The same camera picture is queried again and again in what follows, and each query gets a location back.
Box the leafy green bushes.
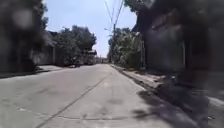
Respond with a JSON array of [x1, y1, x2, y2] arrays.
[[108, 28, 145, 70]]

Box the utility pole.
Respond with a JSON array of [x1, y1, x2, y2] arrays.
[[111, 23, 117, 64]]

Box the raised concrete sidewalk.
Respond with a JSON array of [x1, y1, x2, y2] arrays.
[[109, 63, 224, 128]]

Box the dark vehicle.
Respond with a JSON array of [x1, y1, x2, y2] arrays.
[[68, 57, 82, 69]]

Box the grey concrete road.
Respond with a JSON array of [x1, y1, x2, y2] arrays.
[[0, 63, 201, 128]]

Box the group of trees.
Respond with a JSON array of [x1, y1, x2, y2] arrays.
[[51, 24, 98, 66]]

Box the grey building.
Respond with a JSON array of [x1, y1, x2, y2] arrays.
[[31, 30, 58, 66]]

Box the large dark tree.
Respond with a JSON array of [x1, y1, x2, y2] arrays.
[[0, 0, 50, 73]]

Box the overhead wires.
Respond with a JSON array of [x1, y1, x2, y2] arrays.
[[103, 0, 126, 26]]

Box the dark tall wall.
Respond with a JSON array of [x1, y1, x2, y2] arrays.
[[142, 0, 224, 73]]

